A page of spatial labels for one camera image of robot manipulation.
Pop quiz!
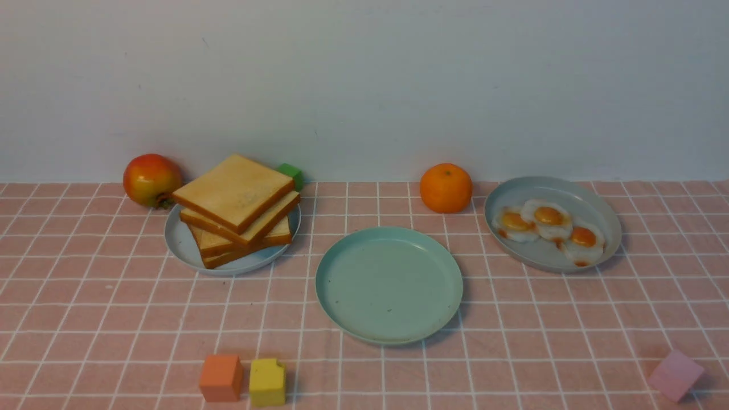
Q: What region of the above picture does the toast slice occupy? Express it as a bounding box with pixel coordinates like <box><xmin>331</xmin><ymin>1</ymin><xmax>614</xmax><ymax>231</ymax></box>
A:
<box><xmin>179</xmin><ymin>190</ymin><xmax>301</xmax><ymax>245</ymax></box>
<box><xmin>187</xmin><ymin>217</ymin><xmax>292</xmax><ymax>259</ymax></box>
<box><xmin>172</xmin><ymin>154</ymin><xmax>300</xmax><ymax>235</ymax></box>
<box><xmin>200</xmin><ymin>246</ymin><xmax>266</xmax><ymax>268</ymax></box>

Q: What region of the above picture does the fried egg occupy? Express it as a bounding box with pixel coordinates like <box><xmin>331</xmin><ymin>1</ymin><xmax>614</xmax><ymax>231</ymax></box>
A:
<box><xmin>490</xmin><ymin>207</ymin><xmax>540</xmax><ymax>243</ymax></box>
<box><xmin>557</xmin><ymin>219</ymin><xmax>605</xmax><ymax>267</ymax></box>
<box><xmin>521</xmin><ymin>198</ymin><xmax>572</xmax><ymax>243</ymax></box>

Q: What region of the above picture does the green foam cube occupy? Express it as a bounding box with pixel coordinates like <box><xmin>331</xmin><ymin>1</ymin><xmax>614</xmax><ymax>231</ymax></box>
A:
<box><xmin>276</xmin><ymin>163</ymin><xmax>305</xmax><ymax>192</ymax></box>

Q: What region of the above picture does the orange mandarin fruit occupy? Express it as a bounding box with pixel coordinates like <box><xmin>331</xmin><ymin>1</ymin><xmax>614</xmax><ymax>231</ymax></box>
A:
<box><xmin>419</xmin><ymin>163</ymin><xmax>473</xmax><ymax>214</ymax></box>

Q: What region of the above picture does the teal center plate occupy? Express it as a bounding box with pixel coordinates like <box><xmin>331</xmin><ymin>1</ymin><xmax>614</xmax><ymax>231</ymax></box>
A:
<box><xmin>315</xmin><ymin>227</ymin><xmax>464</xmax><ymax>346</ymax></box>

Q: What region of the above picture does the grey egg plate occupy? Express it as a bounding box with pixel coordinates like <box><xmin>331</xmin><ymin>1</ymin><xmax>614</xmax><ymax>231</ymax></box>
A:
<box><xmin>484</xmin><ymin>177</ymin><xmax>622</xmax><ymax>273</ymax></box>

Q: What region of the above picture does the light blue bread plate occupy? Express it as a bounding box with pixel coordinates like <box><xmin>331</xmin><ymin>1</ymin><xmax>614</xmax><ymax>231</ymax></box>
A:
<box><xmin>164</xmin><ymin>205</ymin><xmax>290</xmax><ymax>277</ymax></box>

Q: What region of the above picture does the yellow foam cube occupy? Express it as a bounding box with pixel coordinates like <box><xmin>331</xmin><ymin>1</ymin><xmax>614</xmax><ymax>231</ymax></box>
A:
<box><xmin>248</xmin><ymin>358</ymin><xmax>286</xmax><ymax>408</ymax></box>

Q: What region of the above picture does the red yellow apple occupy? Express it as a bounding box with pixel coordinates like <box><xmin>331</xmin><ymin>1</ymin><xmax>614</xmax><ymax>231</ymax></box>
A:
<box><xmin>122</xmin><ymin>153</ymin><xmax>184</xmax><ymax>208</ymax></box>

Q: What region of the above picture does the orange foam cube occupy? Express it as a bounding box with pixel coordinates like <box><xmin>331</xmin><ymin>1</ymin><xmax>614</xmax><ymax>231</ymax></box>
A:
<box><xmin>199</xmin><ymin>355</ymin><xmax>244</xmax><ymax>403</ymax></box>

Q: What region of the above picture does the pink checkered tablecloth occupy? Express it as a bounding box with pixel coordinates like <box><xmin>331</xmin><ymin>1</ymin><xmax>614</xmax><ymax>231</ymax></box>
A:
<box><xmin>1</xmin><ymin>181</ymin><xmax>728</xmax><ymax>409</ymax></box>

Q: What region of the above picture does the pink foam cube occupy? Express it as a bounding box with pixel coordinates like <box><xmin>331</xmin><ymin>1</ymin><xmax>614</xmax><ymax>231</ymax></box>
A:
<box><xmin>646</xmin><ymin>350</ymin><xmax>704</xmax><ymax>403</ymax></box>

